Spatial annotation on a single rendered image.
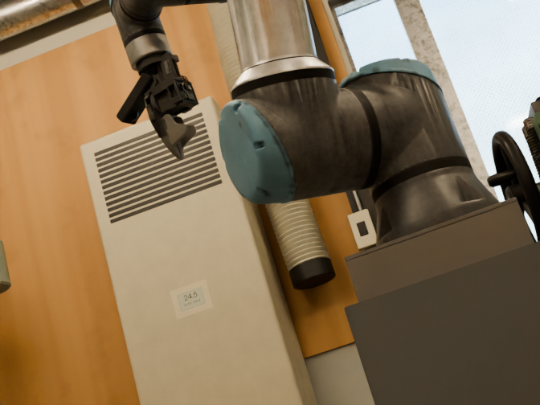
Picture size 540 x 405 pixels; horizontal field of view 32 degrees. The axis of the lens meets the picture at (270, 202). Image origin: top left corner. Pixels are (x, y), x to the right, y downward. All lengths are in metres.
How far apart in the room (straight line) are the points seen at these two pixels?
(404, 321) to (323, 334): 2.11
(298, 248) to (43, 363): 1.08
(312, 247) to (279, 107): 1.94
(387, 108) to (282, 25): 0.19
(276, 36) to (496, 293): 0.45
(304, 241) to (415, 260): 1.97
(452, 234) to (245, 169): 0.29
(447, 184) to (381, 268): 0.16
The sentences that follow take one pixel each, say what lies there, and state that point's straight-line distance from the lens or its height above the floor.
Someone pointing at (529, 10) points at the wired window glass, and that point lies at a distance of 3.69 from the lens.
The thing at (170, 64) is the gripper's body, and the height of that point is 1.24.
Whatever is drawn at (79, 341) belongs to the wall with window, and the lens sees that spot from 3.57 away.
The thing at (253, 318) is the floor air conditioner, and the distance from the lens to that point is 3.06.
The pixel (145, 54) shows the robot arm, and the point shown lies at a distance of 1.93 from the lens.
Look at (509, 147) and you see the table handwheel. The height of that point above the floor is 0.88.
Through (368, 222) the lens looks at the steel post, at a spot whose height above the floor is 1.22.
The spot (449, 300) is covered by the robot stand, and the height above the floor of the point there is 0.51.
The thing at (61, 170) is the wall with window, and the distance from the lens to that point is 3.77.
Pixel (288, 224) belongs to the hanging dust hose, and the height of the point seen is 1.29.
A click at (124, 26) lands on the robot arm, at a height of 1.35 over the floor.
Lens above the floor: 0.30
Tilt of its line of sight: 19 degrees up
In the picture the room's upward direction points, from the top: 17 degrees counter-clockwise
